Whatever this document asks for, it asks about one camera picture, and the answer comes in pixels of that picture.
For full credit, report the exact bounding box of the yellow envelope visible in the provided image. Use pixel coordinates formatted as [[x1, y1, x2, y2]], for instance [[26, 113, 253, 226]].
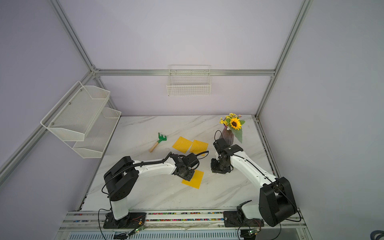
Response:
[[172, 137, 193, 154], [190, 140, 209, 155], [182, 170, 204, 189]]

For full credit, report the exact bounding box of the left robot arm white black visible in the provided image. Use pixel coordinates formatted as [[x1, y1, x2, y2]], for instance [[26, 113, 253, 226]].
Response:
[[102, 151, 209, 221]]

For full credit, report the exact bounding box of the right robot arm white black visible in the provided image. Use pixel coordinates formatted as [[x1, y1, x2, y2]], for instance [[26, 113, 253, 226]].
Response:
[[211, 139, 298, 227]]

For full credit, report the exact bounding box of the dark purple vase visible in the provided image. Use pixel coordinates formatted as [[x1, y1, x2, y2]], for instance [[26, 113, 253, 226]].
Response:
[[221, 127, 235, 146]]

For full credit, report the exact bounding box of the sunflower bouquet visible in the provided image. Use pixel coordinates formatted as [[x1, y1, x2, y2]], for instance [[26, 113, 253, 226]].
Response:
[[220, 113, 245, 143]]

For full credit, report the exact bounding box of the lower white mesh shelf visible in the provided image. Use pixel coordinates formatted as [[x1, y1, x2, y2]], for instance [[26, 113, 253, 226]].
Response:
[[72, 108, 121, 159]]

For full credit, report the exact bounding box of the white mesh shelf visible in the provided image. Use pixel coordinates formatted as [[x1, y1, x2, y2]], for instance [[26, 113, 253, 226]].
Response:
[[72, 108, 121, 159], [41, 82, 110, 142]]

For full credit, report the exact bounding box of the upper white mesh shelf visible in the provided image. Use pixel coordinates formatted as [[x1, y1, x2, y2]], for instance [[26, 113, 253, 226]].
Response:
[[41, 82, 110, 142]]

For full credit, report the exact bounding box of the green toy rake wooden handle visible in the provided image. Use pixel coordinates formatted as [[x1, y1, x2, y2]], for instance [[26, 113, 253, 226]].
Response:
[[149, 133, 167, 153]]

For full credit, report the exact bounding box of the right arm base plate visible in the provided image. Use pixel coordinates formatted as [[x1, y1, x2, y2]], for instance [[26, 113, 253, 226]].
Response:
[[223, 200, 265, 228]]

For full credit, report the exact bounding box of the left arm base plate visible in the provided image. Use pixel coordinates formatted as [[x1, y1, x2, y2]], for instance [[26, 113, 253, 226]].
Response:
[[103, 212, 147, 229]]

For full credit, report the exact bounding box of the white wire wall basket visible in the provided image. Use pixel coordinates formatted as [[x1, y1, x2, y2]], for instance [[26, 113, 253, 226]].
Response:
[[167, 65, 212, 97]]

